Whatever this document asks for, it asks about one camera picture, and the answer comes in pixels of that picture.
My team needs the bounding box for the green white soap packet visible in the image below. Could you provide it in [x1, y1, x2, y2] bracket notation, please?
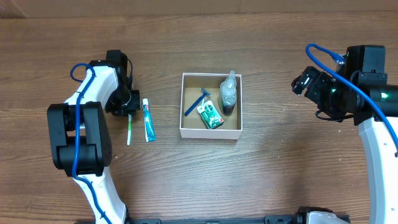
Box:
[197, 100, 224, 129]

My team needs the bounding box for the teal toothpaste tube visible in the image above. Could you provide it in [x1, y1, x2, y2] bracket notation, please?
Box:
[142, 98, 156, 142]

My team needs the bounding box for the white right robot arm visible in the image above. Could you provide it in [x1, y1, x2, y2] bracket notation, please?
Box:
[292, 67, 397, 223]

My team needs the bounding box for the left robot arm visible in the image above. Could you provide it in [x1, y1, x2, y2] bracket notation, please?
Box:
[47, 58, 141, 223]

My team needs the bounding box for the white cardboard box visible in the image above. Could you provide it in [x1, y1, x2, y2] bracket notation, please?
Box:
[179, 73, 243, 140]

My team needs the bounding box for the clear dark spray bottle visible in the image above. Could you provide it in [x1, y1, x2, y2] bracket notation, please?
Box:
[218, 70, 237, 116]

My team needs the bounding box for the blue disposable razor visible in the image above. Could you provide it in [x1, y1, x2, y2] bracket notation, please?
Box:
[184, 87, 211, 116]

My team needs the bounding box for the green white toothbrush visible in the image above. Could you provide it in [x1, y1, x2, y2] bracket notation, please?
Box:
[126, 114, 132, 146]

